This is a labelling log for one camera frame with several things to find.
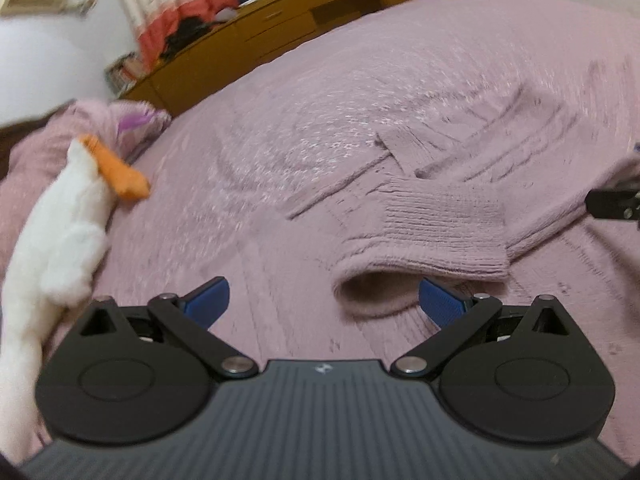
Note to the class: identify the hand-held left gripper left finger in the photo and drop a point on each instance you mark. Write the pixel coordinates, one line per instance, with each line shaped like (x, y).
(210, 299)

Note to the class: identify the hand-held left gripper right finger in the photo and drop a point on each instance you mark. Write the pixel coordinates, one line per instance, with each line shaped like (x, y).
(442, 306)

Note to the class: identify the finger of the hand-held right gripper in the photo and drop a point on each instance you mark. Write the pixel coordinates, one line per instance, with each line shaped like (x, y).
(612, 203)

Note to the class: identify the pink knit sweater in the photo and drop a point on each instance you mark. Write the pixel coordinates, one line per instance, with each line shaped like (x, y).
(450, 220)

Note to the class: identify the white plush goose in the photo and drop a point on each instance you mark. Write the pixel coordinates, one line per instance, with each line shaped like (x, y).
(65, 220)

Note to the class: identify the pink bed blanket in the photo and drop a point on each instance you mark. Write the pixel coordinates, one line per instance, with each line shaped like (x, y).
(300, 110)

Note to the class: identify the pink pillow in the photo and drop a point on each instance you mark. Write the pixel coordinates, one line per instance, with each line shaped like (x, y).
(45, 135)

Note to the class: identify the row of books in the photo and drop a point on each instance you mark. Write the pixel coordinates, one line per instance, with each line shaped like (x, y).
(125, 72)

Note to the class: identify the wooden cabinet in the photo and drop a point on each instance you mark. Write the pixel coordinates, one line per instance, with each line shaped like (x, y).
(215, 55)

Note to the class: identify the dark wooden headboard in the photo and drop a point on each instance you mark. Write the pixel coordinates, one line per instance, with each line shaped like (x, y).
(10, 147)

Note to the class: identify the black bag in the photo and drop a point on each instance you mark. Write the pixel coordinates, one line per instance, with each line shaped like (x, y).
(192, 35)

